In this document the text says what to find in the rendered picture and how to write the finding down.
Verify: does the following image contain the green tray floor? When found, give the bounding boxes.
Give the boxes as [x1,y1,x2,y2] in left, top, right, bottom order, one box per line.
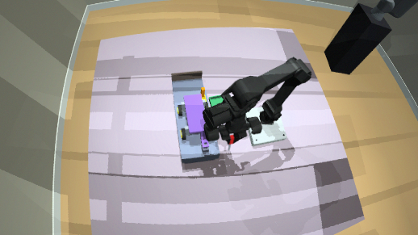
[211,97,223,106]

